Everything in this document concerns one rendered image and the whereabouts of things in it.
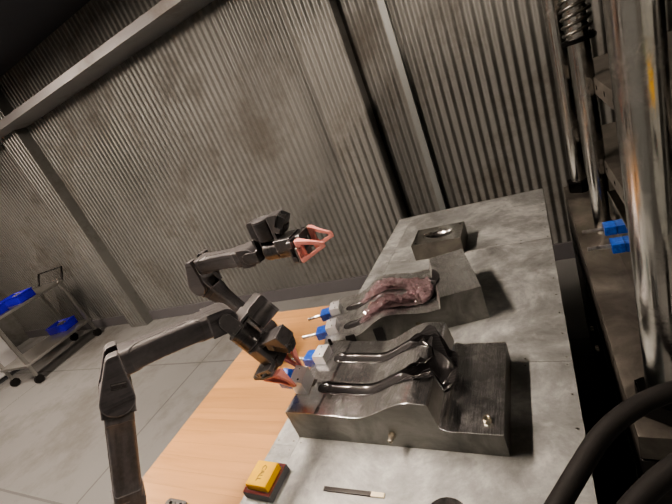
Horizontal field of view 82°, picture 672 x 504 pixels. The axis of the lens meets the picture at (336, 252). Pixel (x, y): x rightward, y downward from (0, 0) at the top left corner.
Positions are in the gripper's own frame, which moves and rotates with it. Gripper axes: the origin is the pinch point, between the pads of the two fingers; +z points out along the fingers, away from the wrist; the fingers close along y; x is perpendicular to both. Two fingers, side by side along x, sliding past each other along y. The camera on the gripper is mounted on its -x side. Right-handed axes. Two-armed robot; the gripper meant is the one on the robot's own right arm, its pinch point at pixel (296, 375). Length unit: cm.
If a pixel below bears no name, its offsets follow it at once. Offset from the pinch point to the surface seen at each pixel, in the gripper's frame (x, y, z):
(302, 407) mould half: -1.1, -6.4, 4.4
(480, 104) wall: -30, 201, 28
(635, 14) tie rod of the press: -88, 14, -23
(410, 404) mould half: -30.4, -7.4, 10.2
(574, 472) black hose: -55, -17, 20
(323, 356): -1.0, 9.1, 4.9
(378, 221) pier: 65, 177, 47
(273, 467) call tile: 3.8, -19.7, 5.8
